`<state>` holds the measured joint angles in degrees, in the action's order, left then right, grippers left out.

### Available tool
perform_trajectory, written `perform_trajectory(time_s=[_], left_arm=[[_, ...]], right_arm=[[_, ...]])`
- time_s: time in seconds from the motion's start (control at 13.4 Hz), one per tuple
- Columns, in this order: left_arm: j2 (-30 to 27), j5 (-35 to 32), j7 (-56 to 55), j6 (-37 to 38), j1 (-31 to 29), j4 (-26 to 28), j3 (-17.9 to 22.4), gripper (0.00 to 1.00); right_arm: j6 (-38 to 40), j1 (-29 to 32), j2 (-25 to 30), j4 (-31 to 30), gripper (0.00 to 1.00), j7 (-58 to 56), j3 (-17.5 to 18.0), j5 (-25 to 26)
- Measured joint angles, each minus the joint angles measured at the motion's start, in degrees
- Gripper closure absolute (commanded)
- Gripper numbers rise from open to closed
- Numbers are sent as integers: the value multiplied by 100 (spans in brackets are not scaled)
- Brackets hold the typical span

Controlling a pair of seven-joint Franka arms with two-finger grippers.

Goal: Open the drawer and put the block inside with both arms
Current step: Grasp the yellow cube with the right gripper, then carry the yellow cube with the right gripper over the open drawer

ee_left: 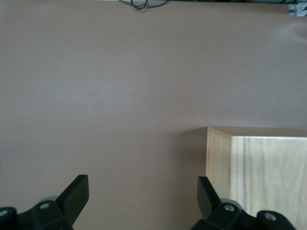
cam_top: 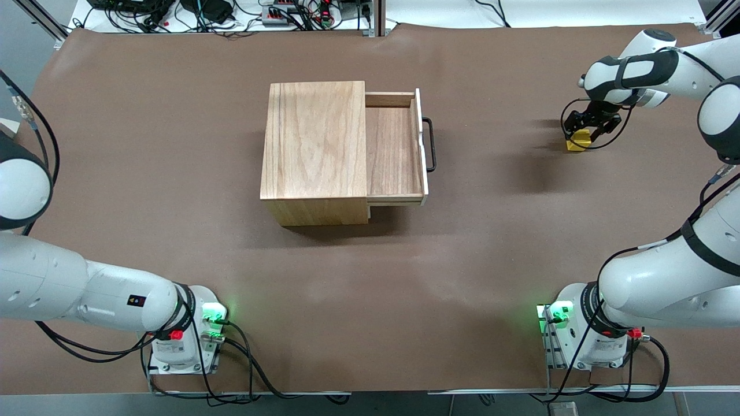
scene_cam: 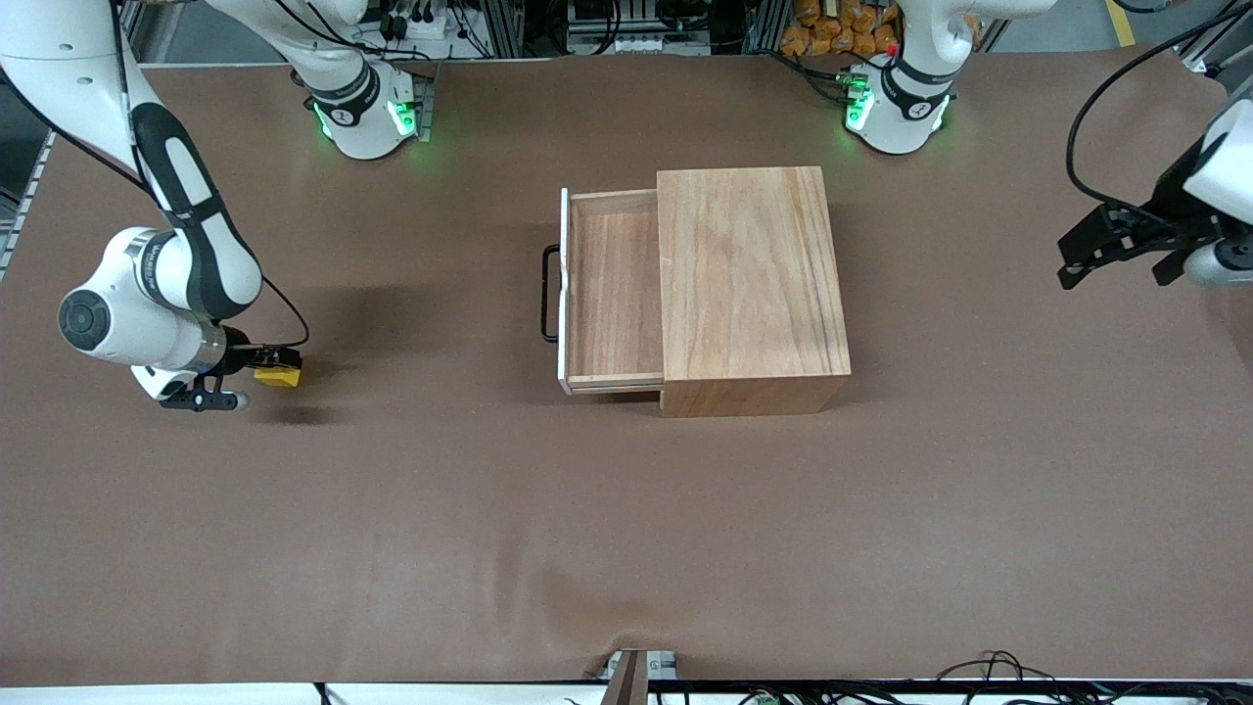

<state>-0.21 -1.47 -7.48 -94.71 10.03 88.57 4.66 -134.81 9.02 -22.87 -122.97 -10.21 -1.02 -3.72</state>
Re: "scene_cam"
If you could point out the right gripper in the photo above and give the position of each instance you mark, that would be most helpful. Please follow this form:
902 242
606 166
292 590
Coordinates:
237 352

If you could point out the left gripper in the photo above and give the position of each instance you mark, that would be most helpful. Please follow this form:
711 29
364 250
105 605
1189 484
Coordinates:
1167 203

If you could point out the yellow cube block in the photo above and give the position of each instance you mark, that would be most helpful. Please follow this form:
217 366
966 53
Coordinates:
276 378

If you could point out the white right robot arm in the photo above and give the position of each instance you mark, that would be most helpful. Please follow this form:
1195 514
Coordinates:
59 59

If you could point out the brown table mat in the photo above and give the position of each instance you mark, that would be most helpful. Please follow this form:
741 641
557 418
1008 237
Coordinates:
489 509

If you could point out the orange bag pile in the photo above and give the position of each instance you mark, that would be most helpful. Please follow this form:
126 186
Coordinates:
842 27

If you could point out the white power strip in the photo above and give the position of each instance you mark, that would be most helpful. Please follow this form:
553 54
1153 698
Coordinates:
421 22

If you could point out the wooden cabinet box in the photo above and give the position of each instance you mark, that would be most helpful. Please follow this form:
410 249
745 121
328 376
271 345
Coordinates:
754 284

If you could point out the aluminium frame profile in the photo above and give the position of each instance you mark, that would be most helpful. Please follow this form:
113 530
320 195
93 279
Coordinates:
1209 44

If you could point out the metal clamp bracket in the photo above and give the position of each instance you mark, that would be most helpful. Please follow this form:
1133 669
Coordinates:
641 676

